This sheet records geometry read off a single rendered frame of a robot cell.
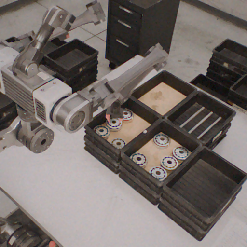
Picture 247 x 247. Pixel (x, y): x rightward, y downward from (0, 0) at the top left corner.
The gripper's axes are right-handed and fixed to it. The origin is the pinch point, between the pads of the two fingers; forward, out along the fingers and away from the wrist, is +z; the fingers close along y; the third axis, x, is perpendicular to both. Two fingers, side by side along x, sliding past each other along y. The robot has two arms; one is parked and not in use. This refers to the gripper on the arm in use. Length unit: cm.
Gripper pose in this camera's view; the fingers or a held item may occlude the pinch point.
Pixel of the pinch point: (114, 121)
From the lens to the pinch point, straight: 224.4
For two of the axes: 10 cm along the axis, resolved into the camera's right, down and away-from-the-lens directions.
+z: -0.9, 6.9, 7.2
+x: -0.9, 7.1, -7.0
